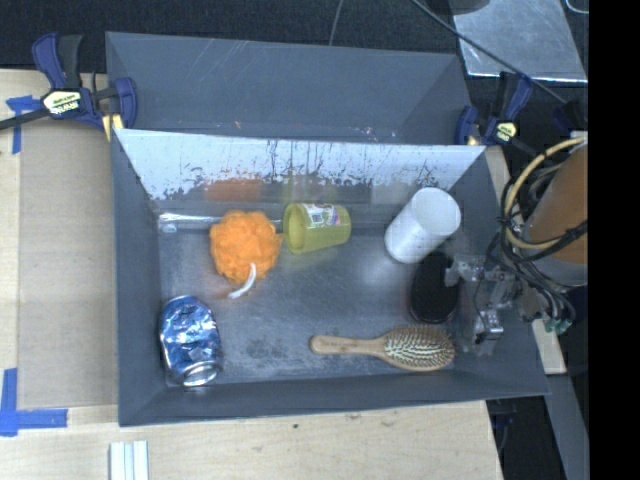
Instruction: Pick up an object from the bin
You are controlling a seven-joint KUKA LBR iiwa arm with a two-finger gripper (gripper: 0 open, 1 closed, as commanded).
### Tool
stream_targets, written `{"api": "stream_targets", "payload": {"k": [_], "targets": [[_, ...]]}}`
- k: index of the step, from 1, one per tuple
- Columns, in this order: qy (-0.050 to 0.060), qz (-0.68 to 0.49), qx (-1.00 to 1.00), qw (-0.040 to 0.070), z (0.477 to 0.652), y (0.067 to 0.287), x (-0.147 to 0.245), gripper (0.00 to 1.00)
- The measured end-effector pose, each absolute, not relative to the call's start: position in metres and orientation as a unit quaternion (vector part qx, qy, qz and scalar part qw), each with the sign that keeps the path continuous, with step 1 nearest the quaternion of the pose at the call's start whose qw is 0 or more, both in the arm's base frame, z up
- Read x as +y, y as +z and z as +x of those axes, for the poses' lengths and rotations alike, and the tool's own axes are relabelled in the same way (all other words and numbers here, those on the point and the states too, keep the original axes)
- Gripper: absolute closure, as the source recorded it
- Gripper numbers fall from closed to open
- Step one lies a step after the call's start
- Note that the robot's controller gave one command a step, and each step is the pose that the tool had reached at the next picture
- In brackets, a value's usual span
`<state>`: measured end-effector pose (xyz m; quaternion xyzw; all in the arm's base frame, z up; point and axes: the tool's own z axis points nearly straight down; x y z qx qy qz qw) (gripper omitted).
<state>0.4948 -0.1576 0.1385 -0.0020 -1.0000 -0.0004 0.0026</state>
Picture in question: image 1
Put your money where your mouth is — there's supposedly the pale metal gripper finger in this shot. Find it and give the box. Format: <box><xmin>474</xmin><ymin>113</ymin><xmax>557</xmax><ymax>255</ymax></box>
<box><xmin>458</xmin><ymin>308</ymin><xmax>505</xmax><ymax>357</ymax></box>
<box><xmin>443</xmin><ymin>256</ymin><xmax>477</xmax><ymax>289</ymax></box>

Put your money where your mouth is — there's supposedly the black oval brush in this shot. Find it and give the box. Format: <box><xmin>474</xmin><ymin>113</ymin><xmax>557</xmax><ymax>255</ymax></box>
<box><xmin>408</xmin><ymin>251</ymin><xmax>462</xmax><ymax>325</ymax></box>

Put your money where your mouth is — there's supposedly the white plastic cup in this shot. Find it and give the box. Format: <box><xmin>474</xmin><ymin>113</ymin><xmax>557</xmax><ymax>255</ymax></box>
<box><xmin>383</xmin><ymin>186</ymin><xmax>462</xmax><ymax>265</ymax></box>

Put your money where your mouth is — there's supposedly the wooden hairbrush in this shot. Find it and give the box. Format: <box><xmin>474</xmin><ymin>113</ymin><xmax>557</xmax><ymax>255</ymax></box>
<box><xmin>308</xmin><ymin>324</ymin><xmax>457</xmax><ymax>372</ymax></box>

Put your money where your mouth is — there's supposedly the yellow-green plastic cup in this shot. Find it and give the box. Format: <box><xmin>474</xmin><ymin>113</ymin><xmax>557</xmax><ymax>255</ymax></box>
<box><xmin>281</xmin><ymin>201</ymin><xmax>353</xmax><ymax>256</ymax></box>

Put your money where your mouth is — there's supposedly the grey metal bin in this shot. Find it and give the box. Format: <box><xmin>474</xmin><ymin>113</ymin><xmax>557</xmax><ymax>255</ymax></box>
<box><xmin>103</xmin><ymin>30</ymin><xmax>552</xmax><ymax>428</ymax></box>

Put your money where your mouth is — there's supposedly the orange mesh bath sponge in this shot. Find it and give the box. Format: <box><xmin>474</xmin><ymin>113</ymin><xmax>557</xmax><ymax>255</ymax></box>
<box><xmin>208</xmin><ymin>209</ymin><xmax>283</xmax><ymax>300</ymax></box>

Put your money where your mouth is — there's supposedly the crushed blue drink can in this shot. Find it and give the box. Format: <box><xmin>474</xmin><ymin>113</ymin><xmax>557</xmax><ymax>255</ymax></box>
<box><xmin>158</xmin><ymin>294</ymin><xmax>225</xmax><ymax>388</ymax></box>

